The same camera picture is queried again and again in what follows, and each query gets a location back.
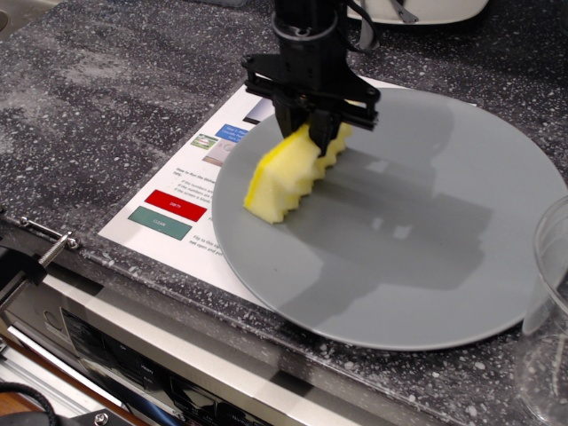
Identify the metal spoon handle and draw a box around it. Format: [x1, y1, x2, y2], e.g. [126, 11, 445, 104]
[359, 0, 380, 53]

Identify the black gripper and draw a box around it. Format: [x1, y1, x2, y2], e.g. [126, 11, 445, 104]
[241, 1, 380, 156]

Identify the stainless steel dishwasher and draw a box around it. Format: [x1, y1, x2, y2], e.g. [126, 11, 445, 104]
[2, 275, 432, 425]

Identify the white plate at top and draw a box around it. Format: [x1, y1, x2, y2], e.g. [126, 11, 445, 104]
[366, 0, 488, 25]

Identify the metal utensil on white plate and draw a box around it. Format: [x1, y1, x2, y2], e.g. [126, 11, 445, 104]
[390, 0, 419, 24]

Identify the clear plastic cup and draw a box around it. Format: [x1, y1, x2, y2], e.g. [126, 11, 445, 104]
[515, 197, 567, 425]

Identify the laminated dishwasher instruction sheet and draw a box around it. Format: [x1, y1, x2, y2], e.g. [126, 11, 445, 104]
[101, 89, 492, 308]

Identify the yellow foam sponge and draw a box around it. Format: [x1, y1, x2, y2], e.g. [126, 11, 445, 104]
[243, 123, 352, 225]

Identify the aluminium extrusion rail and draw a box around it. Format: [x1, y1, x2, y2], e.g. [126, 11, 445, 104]
[1, 340, 134, 425]

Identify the round grey plate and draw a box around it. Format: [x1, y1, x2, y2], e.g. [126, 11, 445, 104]
[212, 89, 567, 351]

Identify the black bracket with screw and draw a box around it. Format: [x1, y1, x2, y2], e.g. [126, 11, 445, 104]
[64, 408, 132, 426]

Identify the black cable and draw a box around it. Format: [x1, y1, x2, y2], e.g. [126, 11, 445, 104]
[0, 380, 61, 426]

